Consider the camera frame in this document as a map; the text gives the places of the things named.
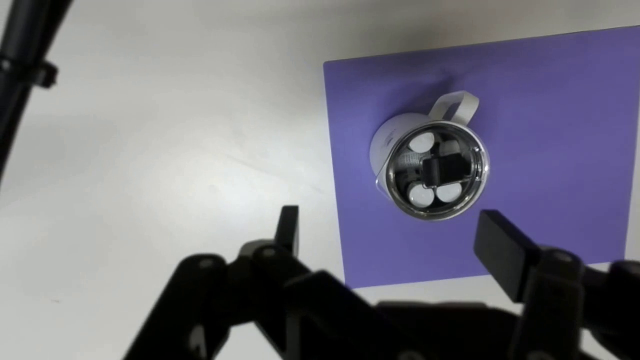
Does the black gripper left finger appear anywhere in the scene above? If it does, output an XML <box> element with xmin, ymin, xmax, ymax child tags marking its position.
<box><xmin>122</xmin><ymin>204</ymin><xmax>375</xmax><ymax>360</ymax></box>

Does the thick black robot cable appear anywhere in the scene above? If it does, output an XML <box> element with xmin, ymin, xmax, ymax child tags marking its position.
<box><xmin>0</xmin><ymin>0</ymin><xmax>71</xmax><ymax>183</ymax></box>

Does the white cup with steel lid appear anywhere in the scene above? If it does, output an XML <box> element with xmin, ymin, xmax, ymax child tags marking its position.
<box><xmin>368</xmin><ymin>88</ymin><xmax>492</xmax><ymax>224</ymax></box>

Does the purple rectangular mat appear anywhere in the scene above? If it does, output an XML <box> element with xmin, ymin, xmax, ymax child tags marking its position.
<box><xmin>321</xmin><ymin>24</ymin><xmax>640</xmax><ymax>290</ymax></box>

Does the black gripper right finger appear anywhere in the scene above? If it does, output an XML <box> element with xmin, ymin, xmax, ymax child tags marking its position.
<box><xmin>474</xmin><ymin>209</ymin><xmax>640</xmax><ymax>360</ymax></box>

